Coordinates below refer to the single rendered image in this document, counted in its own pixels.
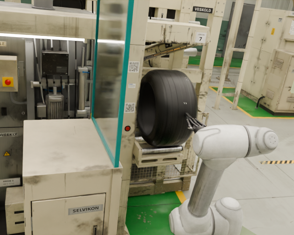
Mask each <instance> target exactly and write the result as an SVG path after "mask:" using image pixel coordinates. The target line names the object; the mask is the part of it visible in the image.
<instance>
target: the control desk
mask: <svg viewBox="0 0 294 235"><path fill-rule="evenodd" d="M122 173H123V167H122V165H121V163H120V161H119V167H114V166H113V163H112V161H111V159H110V157H109V155H108V153H107V151H106V148H105V146H104V144H103V142H102V140H101V138H100V136H99V133H98V131H97V129H96V127H95V125H94V123H93V121H92V119H91V118H90V119H88V118H86V119H51V120H24V127H23V171H22V178H23V201H24V224H25V235H116V233H117V224H118V215H119V201H120V192H121V182H122Z"/></svg>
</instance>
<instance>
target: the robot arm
mask: <svg viewBox="0 0 294 235"><path fill-rule="evenodd" d="M185 118H186V124H187V127H188V130H189V129H191V130H192V131H193V132H194V137H193V150H194V152H195V154H196V155H197V156H198V157H199V158H201V159H202V163H201V166H200V169H199V172H198V175H197V178H196V182H195V185H194V188H193V191H192V194H191V197H190V198H189V199H187V200H185V201H184V202H183V203H182V204H181V205H180V206H179V207H176V208H175V209H173V210H172V211H171V213H170V214H169V225H170V230H171V232H172V233H174V235H240V232H241V229H242V225H243V211H242V209H241V206H240V204H239V202H238V201H237V200H235V199H234V198H231V197H223V198H221V199H219V200H217V201H216V202H215V203H213V204H211V201H212V199H213V197H214V194H215V192H216V190H217V187H218V185H219V182H220V180H221V178H222V175H223V173H224V170H225V169H226V168H228V167H229V166H230V165H231V164H232V163H233V162H235V161H236V160H237V159H239V158H248V157H254V156H259V155H263V154H269V153H271V152H272V151H274V150H275V149H276V148H277V146H278V142H279V139H278V136H277V134H276V133H275V132H274V131H273V130H271V129H269V128H266V127H260V128H259V127H256V126H248V125H235V124H220V125H212V126H207V127H206V125H204V124H203V123H201V122H200V121H199V120H197V119H196V118H195V119H193V118H192V117H191V116H190V115H189V114H188V113H185Z"/></svg>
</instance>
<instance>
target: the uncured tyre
mask: <svg viewBox="0 0 294 235"><path fill-rule="evenodd" d="M185 77H187V75H186V74H184V73H183V72H181V71H178V70H165V69H154V70H151V71H149V72H147V73H146V74H145V75H144V76H143V78H142V79H141V84H140V95H139V105H138V113H137V124H138V129H139V131H140V134H141V136H142V138H143V139H144V140H145V141H146V142H147V143H148V144H149V145H151V146H155V147H162V146H177V145H181V144H183V143H185V142H186V141H187V140H188V139H189V137H190V136H191V134H192V133H193V131H192V130H191V129H189V130H188V127H187V124H186V118H185V113H188V114H189V115H190V116H191V117H192V118H193V119H195V118H196V119H197V115H198V103H197V96H196V91H195V88H194V85H193V83H192V82H191V80H190V79H189V78H188V77H187V78H188V79H189V81H186V79H185ZM184 101H187V105H183V102H184Z"/></svg>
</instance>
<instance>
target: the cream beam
mask: <svg viewBox="0 0 294 235"><path fill-rule="evenodd" d="M209 29H210V28H209V27H206V26H202V25H198V24H193V23H183V22H173V21H159V20H149V19H148V21H147V33H146V41H145V42H156V43H170V44H185V45H199V46H206V45H207V40H208V35H209ZM197 32H202V33H207V34H206V39H205V43H198V42H195V40H196V33H197Z"/></svg>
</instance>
